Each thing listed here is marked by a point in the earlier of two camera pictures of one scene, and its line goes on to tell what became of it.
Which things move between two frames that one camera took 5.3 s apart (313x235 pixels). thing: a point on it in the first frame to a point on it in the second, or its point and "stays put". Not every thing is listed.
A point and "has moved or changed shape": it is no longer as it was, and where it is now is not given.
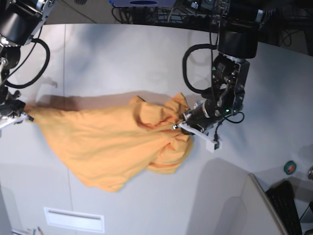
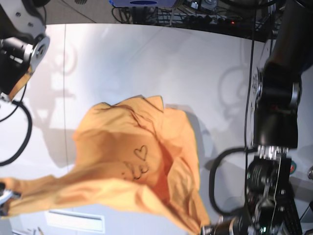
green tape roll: (289, 167) stays put
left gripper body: (9, 105) to (5, 195)
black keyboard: (282, 197) stays put
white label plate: (75, 220) stays put
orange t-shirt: (106, 148) has moved or changed shape
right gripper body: (200, 118) to (263, 215)
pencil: (40, 232) stays put
